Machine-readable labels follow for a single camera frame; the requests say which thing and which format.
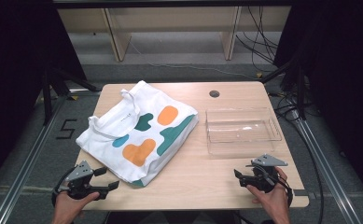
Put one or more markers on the clear plastic container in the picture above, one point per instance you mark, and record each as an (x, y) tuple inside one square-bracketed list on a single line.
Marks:
[(241, 132)]

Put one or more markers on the aluminium floor rail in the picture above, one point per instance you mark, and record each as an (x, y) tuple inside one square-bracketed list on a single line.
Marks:
[(325, 168), (26, 168)]

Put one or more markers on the person's right hand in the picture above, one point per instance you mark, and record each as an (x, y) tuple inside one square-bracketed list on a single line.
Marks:
[(274, 202)]

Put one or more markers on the person's left hand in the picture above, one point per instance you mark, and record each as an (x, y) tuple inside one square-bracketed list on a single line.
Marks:
[(68, 207)]

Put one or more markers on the white tote bag coloured patches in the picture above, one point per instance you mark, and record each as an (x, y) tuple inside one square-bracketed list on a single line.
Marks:
[(145, 146)]

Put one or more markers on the black metal stand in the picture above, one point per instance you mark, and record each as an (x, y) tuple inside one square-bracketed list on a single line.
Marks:
[(299, 90), (50, 93)]

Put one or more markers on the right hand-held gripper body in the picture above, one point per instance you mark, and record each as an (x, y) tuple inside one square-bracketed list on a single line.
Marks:
[(268, 161)]

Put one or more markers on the black curtain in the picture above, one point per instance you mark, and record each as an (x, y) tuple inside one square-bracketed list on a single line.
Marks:
[(341, 77), (17, 77)]

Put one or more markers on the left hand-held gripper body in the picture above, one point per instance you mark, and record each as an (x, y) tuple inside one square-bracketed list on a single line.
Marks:
[(78, 183)]

